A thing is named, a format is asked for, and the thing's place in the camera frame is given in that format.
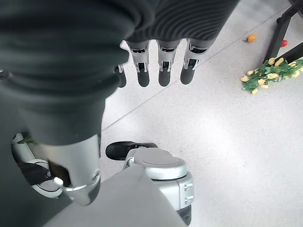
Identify black metal table frame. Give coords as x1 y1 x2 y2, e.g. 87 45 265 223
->
262 0 303 65

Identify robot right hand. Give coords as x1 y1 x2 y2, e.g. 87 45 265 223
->
0 0 239 207

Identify yellow flower garland green leaves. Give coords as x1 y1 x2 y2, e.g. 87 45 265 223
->
240 57 303 95

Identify silver robot right leg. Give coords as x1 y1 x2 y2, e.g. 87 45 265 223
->
42 148 195 227

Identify green plastic leaf sprig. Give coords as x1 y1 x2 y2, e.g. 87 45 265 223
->
17 136 38 145

